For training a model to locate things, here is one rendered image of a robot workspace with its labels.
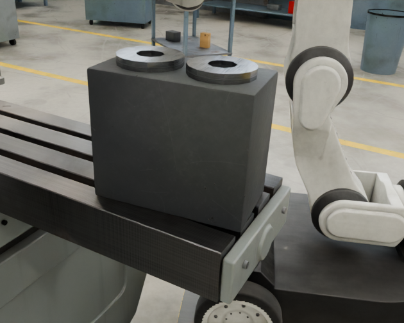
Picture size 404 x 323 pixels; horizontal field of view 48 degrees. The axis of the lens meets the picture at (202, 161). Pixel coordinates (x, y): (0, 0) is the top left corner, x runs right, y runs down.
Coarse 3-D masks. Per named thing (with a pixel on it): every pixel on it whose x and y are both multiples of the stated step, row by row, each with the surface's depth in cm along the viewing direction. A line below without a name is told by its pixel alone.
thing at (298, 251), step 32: (288, 224) 127; (288, 256) 114; (320, 256) 115; (352, 256) 116; (384, 256) 116; (288, 288) 104; (320, 288) 104; (352, 288) 105; (384, 288) 105; (288, 320) 107; (320, 320) 106; (352, 320) 105; (384, 320) 104
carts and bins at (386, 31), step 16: (368, 16) 488; (384, 16) 469; (400, 16) 465; (176, 32) 450; (192, 32) 482; (368, 32) 490; (384, 32) 476; (400, 32) 474; (176, 48) 428; (192, 48) 431; (208, 48) 434; (368, 48) 494; (384, 48) 483; (400, 48) 486; (368, 64) 499; (384, 64) 491
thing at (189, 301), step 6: (186, 294) 124; (192, 294) 125; (186, 300) 122; (192, 300) 123; (186, 306) 120; (192, 306) 120; (180, 312) 118; (186, 312) 119; (192, 312) 119; (180, 318) 117; (186, 318) 117; (192, 318) 117
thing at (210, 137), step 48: (144, 48) 62; (96, 96) 58; (144, 96) 56; (192, 96) 53; (240, 96) 51; (96, 144) 61; (144, 144) 58; (192, 144) 56; (240, 144) 53; (96, 192) 65; (144, 192) 62; (192, 192) 59; (240, 192) 56
